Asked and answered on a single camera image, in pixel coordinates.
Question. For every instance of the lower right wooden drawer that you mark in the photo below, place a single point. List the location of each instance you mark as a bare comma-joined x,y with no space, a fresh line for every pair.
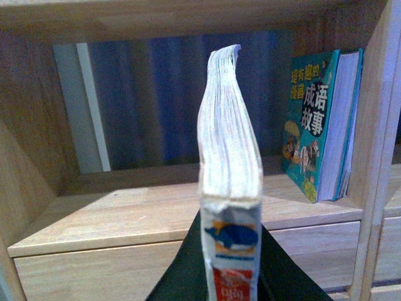
386,293

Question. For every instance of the white paperback book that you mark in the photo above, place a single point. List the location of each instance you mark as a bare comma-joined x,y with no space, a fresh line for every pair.
230,184

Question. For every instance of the upper right wooden drawer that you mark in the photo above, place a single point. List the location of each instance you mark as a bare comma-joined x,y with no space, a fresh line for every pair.
388,259

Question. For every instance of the dark blue curtain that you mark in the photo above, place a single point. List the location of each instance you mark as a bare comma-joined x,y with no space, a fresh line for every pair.
135,103

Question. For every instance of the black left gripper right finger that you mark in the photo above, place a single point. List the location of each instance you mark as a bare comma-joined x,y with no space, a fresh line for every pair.
280,278

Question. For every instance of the teal comic idiom book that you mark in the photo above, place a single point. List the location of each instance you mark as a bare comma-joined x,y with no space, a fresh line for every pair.
319,130

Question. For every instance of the upper left wooden drawer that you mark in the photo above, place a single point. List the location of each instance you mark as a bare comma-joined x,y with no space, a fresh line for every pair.
327,253

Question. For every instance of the wooden drawer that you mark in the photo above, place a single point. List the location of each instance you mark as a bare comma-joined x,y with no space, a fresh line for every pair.
386,293
327,253
388,259

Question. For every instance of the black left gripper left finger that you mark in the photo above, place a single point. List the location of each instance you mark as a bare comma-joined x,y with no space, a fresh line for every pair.
185,278

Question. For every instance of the light wooden bookshelf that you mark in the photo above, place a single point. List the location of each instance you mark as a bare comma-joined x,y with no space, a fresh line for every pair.
49,207

